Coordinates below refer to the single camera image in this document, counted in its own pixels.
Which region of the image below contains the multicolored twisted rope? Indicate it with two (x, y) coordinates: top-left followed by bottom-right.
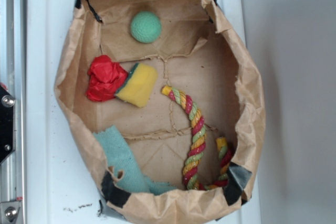
(161, 85), (233, 191)

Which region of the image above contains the brown paper bag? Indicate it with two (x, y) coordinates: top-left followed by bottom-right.
(55, 0), (266, 223)

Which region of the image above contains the yellow green sponge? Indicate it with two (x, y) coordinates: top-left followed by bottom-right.
(115, 63), (158, 108)

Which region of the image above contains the red crumpled cloth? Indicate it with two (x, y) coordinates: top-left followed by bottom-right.
(86, 55), (128, 102)

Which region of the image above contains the green textured ball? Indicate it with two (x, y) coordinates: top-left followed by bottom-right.
(130, 11), (162, 44)

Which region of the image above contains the teal cloth rag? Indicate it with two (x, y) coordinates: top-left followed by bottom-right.
(93, 125), (176, 195)

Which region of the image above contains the black mounting bracket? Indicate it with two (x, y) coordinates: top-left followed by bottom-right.
(0, 86), (15, 164)

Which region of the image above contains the aluminium frame rail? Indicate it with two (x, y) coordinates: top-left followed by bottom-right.
(1, 0), (26, 223)

